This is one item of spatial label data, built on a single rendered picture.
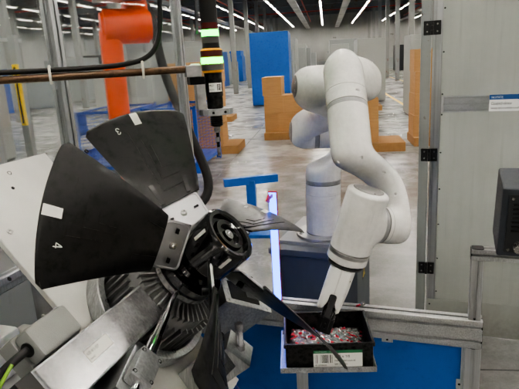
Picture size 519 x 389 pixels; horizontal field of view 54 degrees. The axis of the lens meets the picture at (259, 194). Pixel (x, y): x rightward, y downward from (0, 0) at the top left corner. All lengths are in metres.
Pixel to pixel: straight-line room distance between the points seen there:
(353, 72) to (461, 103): 1.64
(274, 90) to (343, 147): 9.27
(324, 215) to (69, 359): 1.10
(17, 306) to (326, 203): 0.99
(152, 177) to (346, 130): 0.41
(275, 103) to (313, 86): 9.03
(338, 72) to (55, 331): 0.76
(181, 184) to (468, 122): 1.94
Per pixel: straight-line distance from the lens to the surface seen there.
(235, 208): 1.29
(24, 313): 1.69
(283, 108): 10.34
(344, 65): 1.17
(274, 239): 1.45
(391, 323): 1.48
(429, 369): 1.57
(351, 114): 1.10
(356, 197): 1.00
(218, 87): 1.03
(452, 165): 2.81
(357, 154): 1.07
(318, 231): 1.76
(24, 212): 1.13
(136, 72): 1.02
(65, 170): 0.84
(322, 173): 1.70
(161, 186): 1.07
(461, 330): 1.48
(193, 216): 1.05
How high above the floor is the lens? 1.54
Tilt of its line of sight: 15 degrees down
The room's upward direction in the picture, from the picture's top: 3 degrees counter-clockwise
